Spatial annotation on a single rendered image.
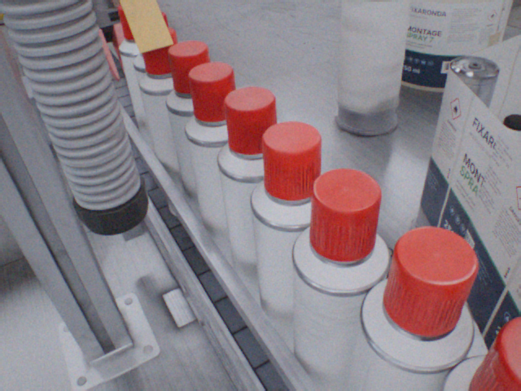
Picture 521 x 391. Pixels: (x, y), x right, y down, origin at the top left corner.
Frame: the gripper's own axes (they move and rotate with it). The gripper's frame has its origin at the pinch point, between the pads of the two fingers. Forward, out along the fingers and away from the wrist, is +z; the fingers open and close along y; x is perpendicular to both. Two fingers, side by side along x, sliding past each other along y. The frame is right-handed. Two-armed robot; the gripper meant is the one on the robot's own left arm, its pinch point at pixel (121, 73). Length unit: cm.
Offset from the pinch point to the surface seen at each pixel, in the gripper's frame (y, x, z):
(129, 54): -2.3, -22.7, 4.9
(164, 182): -5.0, -28.0, 19.3
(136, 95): -2.7, -19.2, 8.5
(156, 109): -3.3, -29.5, 12.8
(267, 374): -5, -36, 37
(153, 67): -2.6, -31.5, 9.5
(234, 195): -3.1, -41.1, 22.2
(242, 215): -2.8, -40.4, 23.8
